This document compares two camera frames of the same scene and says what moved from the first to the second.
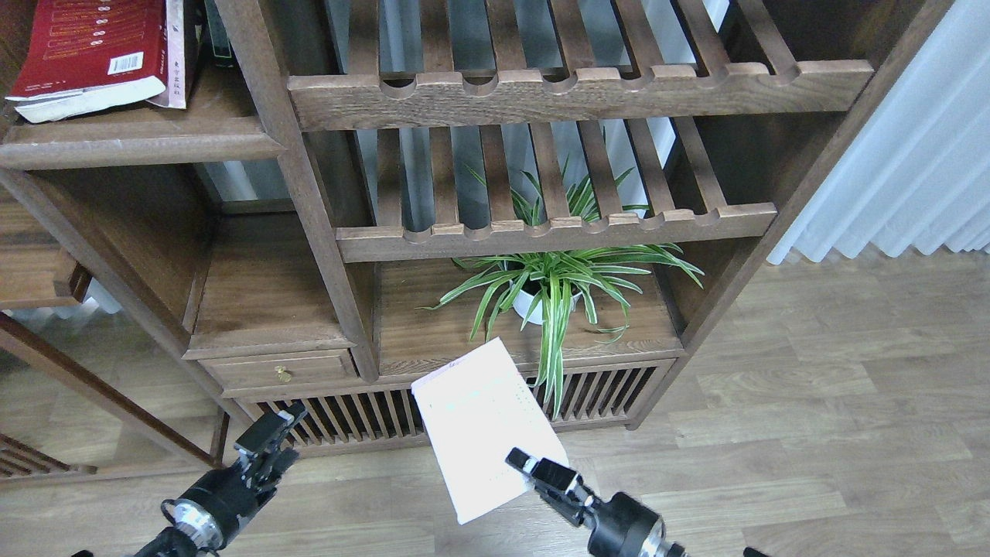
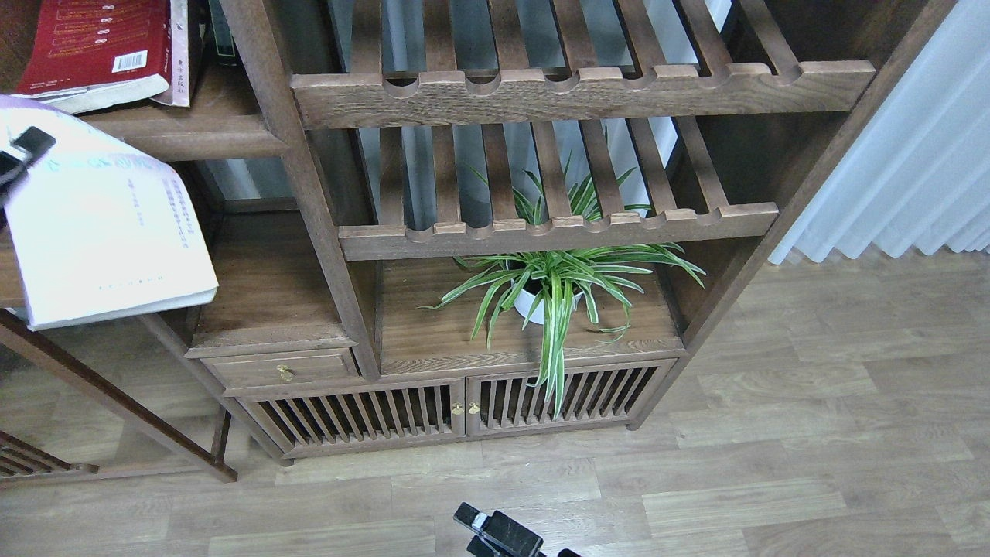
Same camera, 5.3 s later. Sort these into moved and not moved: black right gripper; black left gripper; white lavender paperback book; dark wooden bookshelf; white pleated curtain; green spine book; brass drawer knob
Moved: black left gripper; white lavender paperback book; black right gripper
Not moved: green spine book; dark wooden bookshelf; brass drawer knob; white pleated curtain
